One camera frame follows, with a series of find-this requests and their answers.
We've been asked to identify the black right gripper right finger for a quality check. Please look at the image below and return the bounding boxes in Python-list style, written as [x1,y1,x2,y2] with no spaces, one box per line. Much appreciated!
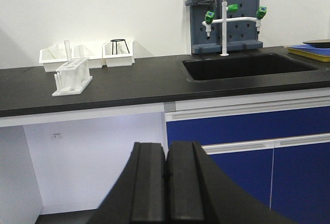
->
[167,141,293,223]

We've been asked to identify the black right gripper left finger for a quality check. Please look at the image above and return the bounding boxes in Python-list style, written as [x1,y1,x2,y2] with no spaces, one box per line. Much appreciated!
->
[87,143,165,223]

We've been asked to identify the clear glass test tube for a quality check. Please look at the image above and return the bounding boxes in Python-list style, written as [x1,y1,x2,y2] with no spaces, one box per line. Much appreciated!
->
[64,40,72,62]

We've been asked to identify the white test tube rack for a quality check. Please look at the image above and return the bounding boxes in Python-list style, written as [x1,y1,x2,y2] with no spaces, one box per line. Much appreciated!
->
[52,58,93,96]

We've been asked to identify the blue grey pegboard drying rack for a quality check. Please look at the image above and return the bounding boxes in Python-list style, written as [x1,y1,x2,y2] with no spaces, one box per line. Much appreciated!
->
[188,0,262,54]

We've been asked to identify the blue cabinet left door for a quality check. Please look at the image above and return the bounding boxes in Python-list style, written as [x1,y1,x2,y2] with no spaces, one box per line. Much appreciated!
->
[210,149,273,208]

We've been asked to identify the blue cabinet door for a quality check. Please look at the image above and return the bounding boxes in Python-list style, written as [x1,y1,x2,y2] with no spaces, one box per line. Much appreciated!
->
[271,143,329,223]
[210,149,273,208]

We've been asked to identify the blue cabinet drawer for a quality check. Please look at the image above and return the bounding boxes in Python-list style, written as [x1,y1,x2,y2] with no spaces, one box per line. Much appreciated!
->
[167,107,329,145]

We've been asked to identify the blue cabinet right door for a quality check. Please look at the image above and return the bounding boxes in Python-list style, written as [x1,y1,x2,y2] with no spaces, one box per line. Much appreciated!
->
[271,143,329,223]

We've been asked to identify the black lab sink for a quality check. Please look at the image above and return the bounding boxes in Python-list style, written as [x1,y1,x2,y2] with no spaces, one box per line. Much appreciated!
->
[179,53,327,83]

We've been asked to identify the right white storage bin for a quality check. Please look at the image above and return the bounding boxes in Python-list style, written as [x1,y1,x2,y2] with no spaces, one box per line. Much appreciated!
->
[102,39,135,67]

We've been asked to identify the white storage bin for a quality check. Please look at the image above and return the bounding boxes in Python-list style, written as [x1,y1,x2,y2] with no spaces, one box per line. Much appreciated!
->
[102,39,135,67]
[39,44,67,72]
[73,43,104,68]

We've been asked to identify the middle white storage bin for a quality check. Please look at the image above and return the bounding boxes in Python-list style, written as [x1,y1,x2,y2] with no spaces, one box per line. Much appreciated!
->
[73,43,104,68]

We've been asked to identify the left white storage bin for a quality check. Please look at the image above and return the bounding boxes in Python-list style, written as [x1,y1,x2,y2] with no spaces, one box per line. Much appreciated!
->
[39,44,67,72]

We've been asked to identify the white lab faucet green knobs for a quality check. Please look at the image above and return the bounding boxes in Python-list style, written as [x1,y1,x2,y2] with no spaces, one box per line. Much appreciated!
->
[202,0,267,57]

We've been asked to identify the blue tray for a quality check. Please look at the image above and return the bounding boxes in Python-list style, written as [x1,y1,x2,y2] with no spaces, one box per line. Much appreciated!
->
[288,44,329,56]

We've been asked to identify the yellow tray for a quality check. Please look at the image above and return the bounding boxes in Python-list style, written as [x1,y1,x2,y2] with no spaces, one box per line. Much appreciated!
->
[285,46,329,62]

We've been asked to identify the dark round dish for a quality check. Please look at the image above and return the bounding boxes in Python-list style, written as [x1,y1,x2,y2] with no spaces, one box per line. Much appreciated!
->
[303,39,330,48]

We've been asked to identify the black wire tripod stand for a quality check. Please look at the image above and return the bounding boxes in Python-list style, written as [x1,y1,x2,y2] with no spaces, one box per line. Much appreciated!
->
[110,39,130,55]

